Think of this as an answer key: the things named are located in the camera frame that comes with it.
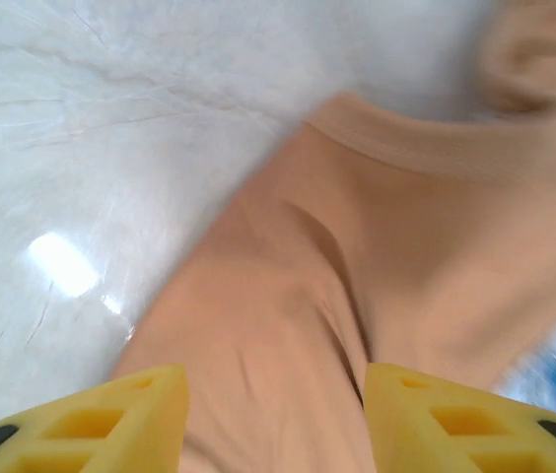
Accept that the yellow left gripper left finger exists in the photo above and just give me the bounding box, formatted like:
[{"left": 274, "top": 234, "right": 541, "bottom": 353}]
[{"left": 0, "top": 363, "right": 191, "bottom": 473}]

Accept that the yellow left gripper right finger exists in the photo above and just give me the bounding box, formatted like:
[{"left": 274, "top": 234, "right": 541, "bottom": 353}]
[{"left": 363, "top": 361, "right": 556, "bottom": 473}]

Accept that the tan t-shirt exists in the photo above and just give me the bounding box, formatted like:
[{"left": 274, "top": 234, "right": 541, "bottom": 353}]
[{"left": 109, "top": 0, "right": 556, "bottom": 473}]

